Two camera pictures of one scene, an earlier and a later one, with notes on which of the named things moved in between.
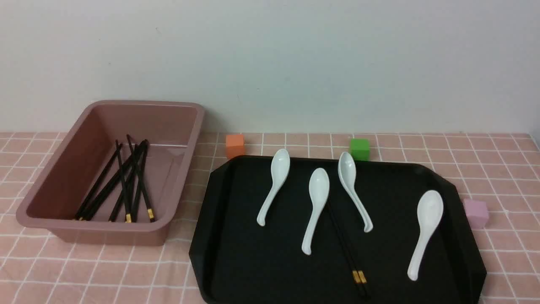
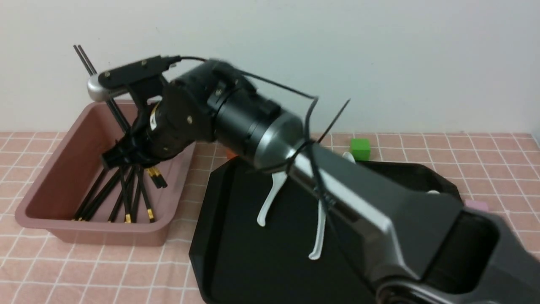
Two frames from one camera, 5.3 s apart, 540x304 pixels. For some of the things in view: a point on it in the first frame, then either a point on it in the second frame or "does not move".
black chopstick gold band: (355, 272) → (117, 121)
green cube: (360, 149) does not move
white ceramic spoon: (280, 165) does not move
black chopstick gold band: (363, 281) → (121, 115)
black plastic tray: (313, 248) does not move
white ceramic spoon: (319, 188) → (316, 253)
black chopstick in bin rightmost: (144, 164) does not move
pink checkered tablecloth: (503, 170) does not move
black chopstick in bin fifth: (134, 210) does not move
